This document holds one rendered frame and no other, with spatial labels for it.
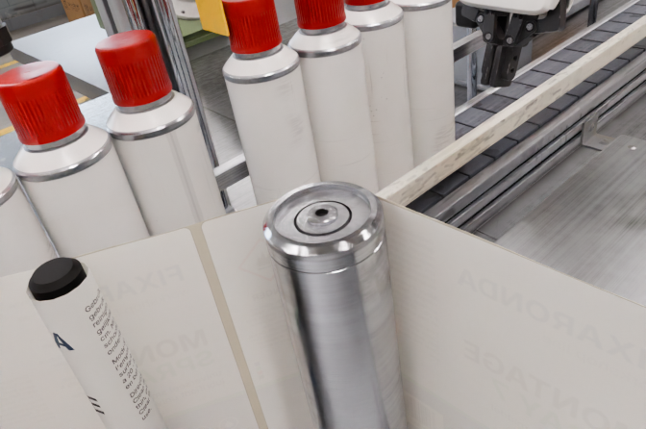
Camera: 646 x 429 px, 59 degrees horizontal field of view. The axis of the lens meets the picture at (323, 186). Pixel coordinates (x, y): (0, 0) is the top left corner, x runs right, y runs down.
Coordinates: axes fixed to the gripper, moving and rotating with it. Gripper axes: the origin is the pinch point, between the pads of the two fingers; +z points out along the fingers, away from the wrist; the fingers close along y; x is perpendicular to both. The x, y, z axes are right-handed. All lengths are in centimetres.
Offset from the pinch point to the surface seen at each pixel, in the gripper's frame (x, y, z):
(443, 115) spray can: -11.5, 2.6, 3.6
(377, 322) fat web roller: -38.9, 20.7, 3.5
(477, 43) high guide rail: 0.0, -3.0, -1.6
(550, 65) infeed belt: 15.7, -2.6, 0.8
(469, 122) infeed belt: -0.2, -1.9, 6.3
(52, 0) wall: 128, -542, 47
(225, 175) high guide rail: -29.3, -3.0, 8.2
